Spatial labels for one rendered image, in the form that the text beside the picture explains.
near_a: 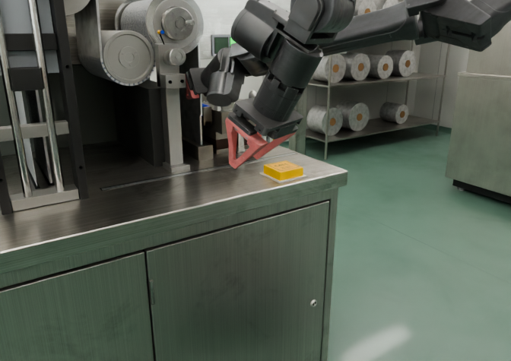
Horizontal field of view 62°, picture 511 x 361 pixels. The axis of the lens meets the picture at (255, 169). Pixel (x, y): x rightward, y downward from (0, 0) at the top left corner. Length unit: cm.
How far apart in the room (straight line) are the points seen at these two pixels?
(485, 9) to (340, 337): 147
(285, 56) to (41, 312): 63
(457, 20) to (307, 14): 36
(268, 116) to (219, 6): 97
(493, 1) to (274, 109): 44
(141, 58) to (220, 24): 51
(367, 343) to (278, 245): 99
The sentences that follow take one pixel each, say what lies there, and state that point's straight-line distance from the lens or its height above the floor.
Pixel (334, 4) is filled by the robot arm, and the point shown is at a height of 126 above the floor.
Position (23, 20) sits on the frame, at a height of 125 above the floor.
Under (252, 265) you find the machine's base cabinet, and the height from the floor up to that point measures 70.
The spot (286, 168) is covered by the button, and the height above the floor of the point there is 92.
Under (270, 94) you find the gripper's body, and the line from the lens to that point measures 59.
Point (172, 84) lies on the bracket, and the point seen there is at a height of 111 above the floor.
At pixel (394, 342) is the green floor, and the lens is 201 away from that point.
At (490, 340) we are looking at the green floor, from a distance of 216.
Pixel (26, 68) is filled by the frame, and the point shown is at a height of 117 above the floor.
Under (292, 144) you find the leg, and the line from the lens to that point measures 202.
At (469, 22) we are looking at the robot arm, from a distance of 83.
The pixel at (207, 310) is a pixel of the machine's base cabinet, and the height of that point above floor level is 62.
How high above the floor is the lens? 124
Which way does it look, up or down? 18 degrees down
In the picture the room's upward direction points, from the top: straight up
